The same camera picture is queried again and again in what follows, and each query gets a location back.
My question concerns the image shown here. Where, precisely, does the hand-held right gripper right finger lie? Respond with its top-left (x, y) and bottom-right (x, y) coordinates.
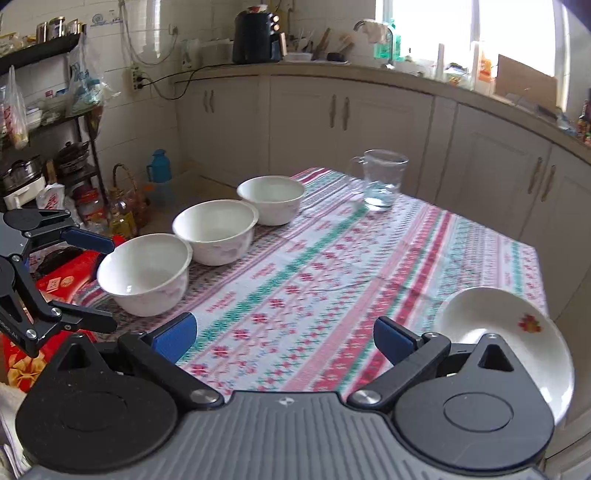
top-left (348, 316), bottom-right (532, 411)

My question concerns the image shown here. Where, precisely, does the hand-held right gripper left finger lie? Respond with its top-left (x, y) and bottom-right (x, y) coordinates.
top-left (44, 312), bottom-right (225, 412)

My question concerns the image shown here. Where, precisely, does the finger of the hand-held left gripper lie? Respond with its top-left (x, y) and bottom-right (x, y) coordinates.
top-left (25, 277), bottom-right (118, 357)
top-left (2, 209), bottom-right (115, 254)

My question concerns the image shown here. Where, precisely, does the white ceramic bowl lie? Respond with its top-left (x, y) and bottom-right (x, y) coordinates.
top-left (97, 233), bottom-right (193, 317)
top-left (237, 175), bottom-right (306, 226)
top-left (172, 199), bottom-right (260, 266)

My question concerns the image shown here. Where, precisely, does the white plate fruit print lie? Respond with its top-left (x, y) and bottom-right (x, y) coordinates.
top-left (434, 286), bottom-right (575, 425)

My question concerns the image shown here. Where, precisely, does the red lidded jar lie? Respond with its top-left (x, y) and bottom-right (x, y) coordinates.
top-left (74, 185), bottom-right (107, 227)

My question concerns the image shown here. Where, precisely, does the large cooking oil bottle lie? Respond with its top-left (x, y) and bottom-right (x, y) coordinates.
top-left (108, 189), bottom-right (138, 238)

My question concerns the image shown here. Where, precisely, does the red packaging box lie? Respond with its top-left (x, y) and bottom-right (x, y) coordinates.
top-left (0, 251), bottom-right (114, 393)

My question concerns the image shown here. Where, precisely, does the white bag red print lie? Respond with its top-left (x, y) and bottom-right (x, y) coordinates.
top-left (36, 183), bottom-right (65, 212)

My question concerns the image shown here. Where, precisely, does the white electric cooker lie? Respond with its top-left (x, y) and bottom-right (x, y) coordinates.
top-left (2, 174), bottom-right (47, 210)

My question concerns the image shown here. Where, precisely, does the black lidded pot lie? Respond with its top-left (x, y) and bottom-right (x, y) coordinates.
top-left (54, 141), bottom-right (90, 175)

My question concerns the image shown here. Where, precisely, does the striped patterned tablecloth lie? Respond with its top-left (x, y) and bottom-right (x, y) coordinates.
top-left (71, 167), bottom-right (550, 400)

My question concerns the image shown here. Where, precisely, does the steel pot with lid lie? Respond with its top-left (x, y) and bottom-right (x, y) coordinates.
top-left (0, 156), bottom-right (44, 192)

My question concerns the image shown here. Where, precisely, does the blue thermos jug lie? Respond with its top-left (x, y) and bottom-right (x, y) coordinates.
top-left (146, 148), bottom-right (174, 206)

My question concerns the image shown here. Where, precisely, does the plastic bag with packets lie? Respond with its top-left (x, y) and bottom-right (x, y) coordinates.
top-left (0, 65), bottom-right (29, 149)

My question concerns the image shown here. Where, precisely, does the clear plastic bag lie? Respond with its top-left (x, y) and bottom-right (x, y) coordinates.
top-left (67, 32), bottom-right (121, 116)

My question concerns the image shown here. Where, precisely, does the clear glass mug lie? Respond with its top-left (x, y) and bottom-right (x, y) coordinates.
top-left (352, 148), bottom-right (410, 210)

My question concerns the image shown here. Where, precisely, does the black metal shelf rack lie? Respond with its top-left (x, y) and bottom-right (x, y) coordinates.
top-left (0, 32), bottom-right (107, 217)

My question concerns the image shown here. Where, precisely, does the white electric kettle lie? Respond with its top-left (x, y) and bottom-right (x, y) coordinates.
top-left (182, 39), bottom-right (201, 70)

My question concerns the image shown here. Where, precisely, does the white countertop appliance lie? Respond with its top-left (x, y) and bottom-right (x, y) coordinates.
top-left (199, 41), bottom-right (234, 65)

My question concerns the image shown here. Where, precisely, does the dark blue air fryer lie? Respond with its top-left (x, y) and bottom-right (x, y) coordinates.
top-left (232, 9), bottom-right (287, 64)

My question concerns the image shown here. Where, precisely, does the glass jar floral print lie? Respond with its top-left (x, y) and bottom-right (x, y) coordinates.
top-left (445, 62), bottom-right (472, 86)

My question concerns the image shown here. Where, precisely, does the beige kitchen countertop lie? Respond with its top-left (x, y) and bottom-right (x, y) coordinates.
top-left (173, 60), bottom-right (591, 164)

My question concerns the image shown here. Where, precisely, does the chrome faucet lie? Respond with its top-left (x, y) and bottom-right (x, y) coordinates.
top-left (353, 19), bottom-right (398, 70)

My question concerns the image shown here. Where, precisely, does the orange label bottle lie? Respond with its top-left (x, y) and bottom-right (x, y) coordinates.
top-left (478, 48), bottom-right (497, 95)

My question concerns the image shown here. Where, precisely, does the dark sauce bottle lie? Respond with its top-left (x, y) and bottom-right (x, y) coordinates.
top-left (577, 100), bottom-right (591, 144)

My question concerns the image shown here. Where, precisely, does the cardboard box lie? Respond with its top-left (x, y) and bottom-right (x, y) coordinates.
top-left (494, 54), bottom-right (559, 109)

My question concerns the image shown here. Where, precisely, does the green dish soap bottle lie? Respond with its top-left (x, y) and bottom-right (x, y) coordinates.
top-left (374, 18), bottom-right (402, 61)

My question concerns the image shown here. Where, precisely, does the utensil holder with utensils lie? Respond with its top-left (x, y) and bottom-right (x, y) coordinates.
top-left (295, 27), bottom-right (356, 61)

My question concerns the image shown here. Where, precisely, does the white rag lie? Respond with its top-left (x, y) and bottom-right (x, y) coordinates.
top-left (365, 21), bottom-right (391, 43)

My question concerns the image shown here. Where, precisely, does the bright window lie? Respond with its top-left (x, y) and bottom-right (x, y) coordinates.
top-left (376, 0), bottom-right (568, 77)

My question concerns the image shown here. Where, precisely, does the black power cable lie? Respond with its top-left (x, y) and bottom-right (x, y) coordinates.
top-left (139, 62), bottom-right (236, 100)

